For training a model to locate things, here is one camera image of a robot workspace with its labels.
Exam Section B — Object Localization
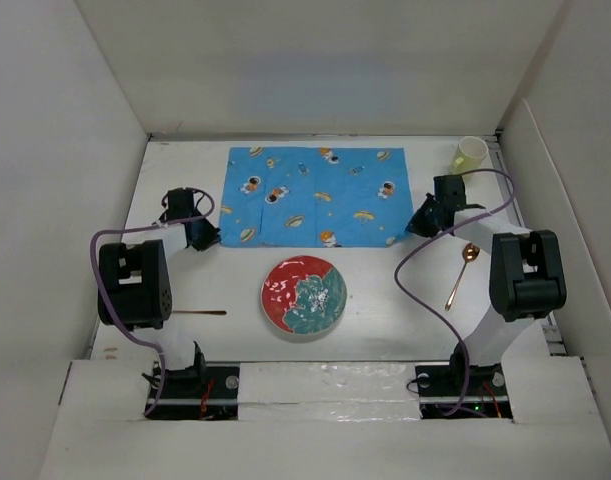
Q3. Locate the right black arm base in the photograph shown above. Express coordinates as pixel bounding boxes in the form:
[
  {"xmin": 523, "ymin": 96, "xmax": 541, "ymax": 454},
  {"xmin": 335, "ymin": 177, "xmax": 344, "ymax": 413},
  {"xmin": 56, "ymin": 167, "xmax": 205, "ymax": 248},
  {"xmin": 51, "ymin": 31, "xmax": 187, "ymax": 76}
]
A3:
[{"xmin": 406, "ymin": 362, "xmax": 513, "ymax": 420}]

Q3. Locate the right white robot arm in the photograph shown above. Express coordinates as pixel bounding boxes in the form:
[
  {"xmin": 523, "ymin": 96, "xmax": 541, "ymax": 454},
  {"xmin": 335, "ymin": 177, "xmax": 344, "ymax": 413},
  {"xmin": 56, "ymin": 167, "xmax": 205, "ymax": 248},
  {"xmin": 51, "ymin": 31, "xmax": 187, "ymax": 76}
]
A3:
[{"xmin": 407, "ymin": 175, "xmax": 567, "ymax": 394}]

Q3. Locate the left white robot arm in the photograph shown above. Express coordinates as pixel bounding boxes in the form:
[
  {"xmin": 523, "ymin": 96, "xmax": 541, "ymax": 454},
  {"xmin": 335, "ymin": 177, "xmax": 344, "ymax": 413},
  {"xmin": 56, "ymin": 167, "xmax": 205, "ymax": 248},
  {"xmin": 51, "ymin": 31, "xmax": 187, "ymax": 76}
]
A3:
[{"xmin": 89, "ymin": 187, "xmax": 220, "ymax": 390}]

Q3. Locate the copper spoon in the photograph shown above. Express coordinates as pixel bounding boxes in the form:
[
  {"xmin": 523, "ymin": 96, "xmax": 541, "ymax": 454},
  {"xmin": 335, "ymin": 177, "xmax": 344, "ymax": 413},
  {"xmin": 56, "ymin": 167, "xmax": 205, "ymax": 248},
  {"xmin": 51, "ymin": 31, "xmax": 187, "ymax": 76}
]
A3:
[{"xmin": 444, "ymin": 243, "xmax": 480, "ymax": 311}]

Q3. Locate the blue space-print cloth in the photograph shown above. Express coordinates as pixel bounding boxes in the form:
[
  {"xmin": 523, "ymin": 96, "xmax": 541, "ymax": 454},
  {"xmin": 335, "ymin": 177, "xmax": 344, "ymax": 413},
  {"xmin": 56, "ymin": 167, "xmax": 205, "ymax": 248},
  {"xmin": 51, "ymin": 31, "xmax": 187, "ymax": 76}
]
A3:
[{"xmin": 219, "ymin": 146, "xmax": 413, "ymax": 248}]

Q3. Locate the red and teal plate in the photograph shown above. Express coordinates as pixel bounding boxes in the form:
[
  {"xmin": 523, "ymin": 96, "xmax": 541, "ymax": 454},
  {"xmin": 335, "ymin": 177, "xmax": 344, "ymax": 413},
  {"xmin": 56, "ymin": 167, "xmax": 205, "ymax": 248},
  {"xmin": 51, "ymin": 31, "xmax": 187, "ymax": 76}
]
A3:
[{"xmin": 260, "ymin": 255, "xmax": 349, "ymax": 342}]

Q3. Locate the copper fork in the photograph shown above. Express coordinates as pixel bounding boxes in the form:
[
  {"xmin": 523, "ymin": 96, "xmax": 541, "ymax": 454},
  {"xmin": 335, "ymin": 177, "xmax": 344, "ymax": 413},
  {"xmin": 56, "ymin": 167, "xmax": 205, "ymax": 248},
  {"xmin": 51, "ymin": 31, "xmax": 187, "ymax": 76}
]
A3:
[{"xmin": 172, "ymin": 310, "xmax": 227, "ymax": 316}]

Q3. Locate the pale yellow mug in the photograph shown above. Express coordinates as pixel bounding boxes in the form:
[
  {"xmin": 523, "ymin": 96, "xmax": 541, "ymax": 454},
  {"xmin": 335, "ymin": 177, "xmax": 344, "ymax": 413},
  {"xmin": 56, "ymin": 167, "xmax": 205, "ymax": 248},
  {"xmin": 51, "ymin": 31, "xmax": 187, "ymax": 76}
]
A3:
[{"xmin": 450, "ymin": 136, "xmax": 489, "ymax": 174}]

